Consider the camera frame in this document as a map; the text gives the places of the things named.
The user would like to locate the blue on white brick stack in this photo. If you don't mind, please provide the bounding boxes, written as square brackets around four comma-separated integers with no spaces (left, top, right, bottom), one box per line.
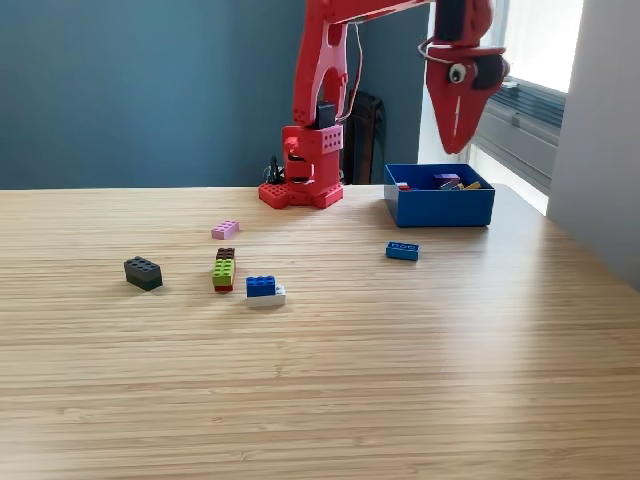
[245,275,288,308]

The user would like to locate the black chair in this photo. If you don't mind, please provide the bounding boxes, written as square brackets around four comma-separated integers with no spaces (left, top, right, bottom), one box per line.
[342,89,388,185]

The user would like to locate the green brown red brick stack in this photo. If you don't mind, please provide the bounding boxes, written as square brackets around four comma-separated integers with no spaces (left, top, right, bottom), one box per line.
[211,246,237,293]

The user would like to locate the white window frame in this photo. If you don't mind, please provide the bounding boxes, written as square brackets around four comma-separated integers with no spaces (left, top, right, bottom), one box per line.
[458,0,585,204]

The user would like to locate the grey window vent grille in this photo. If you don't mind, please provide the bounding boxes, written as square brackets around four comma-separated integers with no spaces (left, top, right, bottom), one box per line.
[487,73,568,132]

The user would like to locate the small blue brick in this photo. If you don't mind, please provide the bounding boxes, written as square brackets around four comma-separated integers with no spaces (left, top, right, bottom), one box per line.
[385,241,421,262]

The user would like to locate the blue plastic bin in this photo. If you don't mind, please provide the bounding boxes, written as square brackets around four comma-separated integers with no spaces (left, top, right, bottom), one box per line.
[384,162,496,229]

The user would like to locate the dark grey brick stack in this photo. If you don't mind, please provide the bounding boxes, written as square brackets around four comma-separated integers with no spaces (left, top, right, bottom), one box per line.
[123,256,164,292]

